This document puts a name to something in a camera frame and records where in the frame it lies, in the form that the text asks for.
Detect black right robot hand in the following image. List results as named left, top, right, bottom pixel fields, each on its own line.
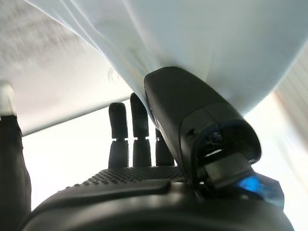
left=21, top=66, right=295, bottom=231

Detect white garment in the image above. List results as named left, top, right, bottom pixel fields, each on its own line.
left=24, top=0, right=308, bottom=116

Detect grey patterned rug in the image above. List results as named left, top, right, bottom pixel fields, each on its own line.
left=0, top=0, right=135, bottom=138

